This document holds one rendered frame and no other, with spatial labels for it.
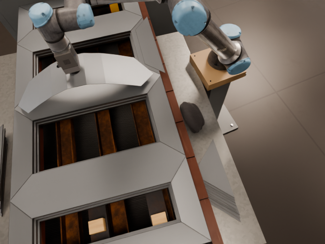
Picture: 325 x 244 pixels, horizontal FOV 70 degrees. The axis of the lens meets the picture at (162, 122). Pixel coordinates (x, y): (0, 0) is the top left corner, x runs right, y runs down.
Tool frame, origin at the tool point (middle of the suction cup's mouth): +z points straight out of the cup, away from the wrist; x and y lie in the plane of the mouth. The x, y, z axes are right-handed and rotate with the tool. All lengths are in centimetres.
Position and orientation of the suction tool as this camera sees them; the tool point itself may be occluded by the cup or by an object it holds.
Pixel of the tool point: (76, 71)
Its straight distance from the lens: 111.6
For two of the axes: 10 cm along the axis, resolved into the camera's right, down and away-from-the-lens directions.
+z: 0.6, 4.4, 9.0
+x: 9.5, -2.9, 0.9
